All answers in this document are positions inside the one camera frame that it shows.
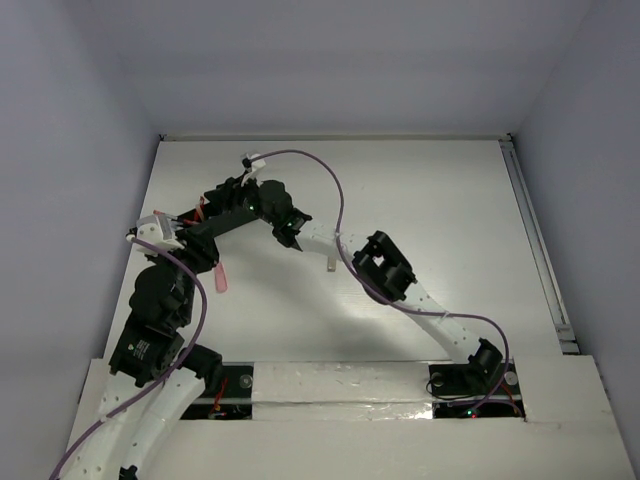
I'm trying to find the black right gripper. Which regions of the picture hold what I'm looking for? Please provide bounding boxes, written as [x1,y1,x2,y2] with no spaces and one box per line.
[203,171,278,227]

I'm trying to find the pink pen cap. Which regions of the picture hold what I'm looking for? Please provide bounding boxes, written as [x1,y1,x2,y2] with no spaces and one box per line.
[213,262,228,294]

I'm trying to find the grey eraser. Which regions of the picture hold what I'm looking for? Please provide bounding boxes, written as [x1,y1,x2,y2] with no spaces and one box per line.
[326,256,337,273]

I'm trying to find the black gel pen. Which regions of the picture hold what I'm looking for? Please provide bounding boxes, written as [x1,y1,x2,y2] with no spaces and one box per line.
[153,210,181,222]

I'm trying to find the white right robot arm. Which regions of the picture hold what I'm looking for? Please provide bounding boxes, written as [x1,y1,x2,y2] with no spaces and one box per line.
[202,178,504,392]

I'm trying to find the black pen holder box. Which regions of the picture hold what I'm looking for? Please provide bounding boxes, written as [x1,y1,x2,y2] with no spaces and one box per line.
[178,209,258,240]

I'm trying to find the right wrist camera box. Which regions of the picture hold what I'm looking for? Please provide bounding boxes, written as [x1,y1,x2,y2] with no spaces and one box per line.
[240,153,266,187]

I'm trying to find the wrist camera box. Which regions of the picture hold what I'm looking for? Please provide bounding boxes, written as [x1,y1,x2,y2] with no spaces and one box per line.
[126,214,185,252]
[240,153,266,187]

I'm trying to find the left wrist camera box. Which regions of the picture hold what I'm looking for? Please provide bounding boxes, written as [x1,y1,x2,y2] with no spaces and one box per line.
[126,214,185,252]

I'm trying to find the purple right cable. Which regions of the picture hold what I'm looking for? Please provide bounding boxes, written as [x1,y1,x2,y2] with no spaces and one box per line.
[259,149,511,416]

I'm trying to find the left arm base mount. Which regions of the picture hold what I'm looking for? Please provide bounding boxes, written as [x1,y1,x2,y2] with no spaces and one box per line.
[181,363,254,421]

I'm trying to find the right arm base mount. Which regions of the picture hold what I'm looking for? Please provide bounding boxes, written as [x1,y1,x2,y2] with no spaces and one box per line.
[425,362,526,419]

